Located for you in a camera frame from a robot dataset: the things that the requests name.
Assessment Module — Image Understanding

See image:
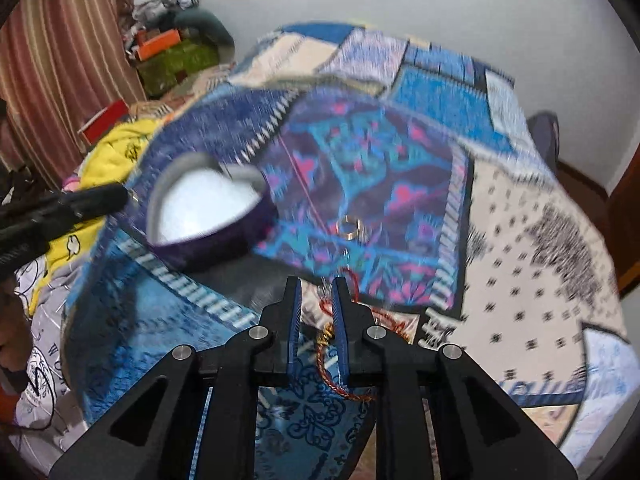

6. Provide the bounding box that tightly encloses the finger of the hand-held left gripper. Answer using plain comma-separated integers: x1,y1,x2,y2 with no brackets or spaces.
0,183,130,242
0,232,52,282

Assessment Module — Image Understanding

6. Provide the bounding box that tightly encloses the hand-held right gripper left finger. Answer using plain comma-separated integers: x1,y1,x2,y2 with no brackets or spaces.
47,276,303,480

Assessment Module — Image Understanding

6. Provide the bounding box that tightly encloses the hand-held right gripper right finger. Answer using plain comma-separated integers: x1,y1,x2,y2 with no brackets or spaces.
331,276,591,480

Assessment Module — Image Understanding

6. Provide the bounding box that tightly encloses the red gold braided bracelet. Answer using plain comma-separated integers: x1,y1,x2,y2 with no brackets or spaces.
314,266,417,404

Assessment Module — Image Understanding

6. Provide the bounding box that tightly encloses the purple heart-shaped jewelry box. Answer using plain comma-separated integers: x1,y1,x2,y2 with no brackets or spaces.
145,152,279,274

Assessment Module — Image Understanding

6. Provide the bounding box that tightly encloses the yellow cartoon blanket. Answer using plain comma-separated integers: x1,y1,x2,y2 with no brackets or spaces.
44,119,167,283

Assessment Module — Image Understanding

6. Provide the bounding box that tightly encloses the red box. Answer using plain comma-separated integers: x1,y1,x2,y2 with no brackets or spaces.
77,98,132,147

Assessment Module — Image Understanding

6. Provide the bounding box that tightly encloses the white printed cloth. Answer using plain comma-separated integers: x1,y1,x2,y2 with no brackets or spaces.
11,254,102,462

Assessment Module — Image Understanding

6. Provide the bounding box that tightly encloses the striped brown curtain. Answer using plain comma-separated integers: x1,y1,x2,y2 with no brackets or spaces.
0,0,149,192

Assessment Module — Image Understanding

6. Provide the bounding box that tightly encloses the beige patterned blanket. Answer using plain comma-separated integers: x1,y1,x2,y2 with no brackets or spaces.
129,67,237,122

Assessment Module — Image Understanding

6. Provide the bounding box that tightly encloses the orange box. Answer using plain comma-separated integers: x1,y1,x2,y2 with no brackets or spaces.
135,28,182,60

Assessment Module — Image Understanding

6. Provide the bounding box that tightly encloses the blue patchwork printed blanket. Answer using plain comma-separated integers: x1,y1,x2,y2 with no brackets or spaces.
65,20,629,480

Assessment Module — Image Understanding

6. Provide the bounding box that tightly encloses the crumpled printed bag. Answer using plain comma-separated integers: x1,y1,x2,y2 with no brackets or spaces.
122,0,201,47

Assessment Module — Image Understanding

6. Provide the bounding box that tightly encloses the grey cushion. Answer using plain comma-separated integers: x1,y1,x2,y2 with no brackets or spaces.
174,8,236,61

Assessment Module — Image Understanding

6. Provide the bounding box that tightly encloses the brown wooden door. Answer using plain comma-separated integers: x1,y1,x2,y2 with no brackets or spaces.
605,147,640,294

